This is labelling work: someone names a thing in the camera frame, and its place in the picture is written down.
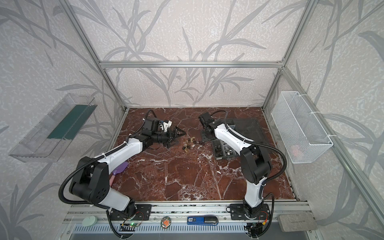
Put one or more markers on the clear plastic wall bin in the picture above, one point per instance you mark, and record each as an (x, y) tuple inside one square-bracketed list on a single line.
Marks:
[(50, 138)]

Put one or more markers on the pink purple spatula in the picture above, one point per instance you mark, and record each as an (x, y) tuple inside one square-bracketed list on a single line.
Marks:
[(118, 170)]

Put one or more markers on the grey rectangular pad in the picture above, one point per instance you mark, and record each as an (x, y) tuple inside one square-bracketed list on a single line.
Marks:
[(297, 222)]

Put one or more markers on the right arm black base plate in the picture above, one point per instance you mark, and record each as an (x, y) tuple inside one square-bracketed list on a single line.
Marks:
[(245, 212)]

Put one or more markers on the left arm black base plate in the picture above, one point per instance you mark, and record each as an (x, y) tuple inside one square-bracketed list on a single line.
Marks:
[(142, 213)]

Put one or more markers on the round orange button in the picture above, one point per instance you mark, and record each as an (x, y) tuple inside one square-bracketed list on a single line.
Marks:
[(166, 222)]

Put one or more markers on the blue black usb device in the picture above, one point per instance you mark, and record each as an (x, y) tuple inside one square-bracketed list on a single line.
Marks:
[(202, 220)]

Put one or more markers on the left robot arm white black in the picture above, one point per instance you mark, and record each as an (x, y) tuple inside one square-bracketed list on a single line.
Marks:
[(90, 182)]

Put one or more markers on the pile of screws and nuts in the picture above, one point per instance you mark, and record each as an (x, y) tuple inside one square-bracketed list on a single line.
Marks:
[(191, 143)]

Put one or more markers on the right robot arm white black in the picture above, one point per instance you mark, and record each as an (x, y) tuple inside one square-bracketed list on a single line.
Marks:
[(255, 159)]

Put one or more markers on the grey compartment organizer box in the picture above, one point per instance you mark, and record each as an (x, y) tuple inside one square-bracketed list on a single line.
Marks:
[(222, 150)]

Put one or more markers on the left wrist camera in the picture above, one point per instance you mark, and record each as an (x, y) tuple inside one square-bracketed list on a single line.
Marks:
[(165, 125)]

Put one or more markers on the pink object in basket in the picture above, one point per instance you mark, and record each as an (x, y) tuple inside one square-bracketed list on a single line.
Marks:
[(296, 152)]

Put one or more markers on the white round disc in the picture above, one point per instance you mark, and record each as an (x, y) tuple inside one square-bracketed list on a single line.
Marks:
[(89, 221)]

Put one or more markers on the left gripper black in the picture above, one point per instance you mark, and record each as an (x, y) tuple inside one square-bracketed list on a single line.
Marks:
[(171, 138)]

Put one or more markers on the white wire mesh basket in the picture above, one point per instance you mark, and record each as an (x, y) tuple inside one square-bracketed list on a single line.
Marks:
[(298, 124)]

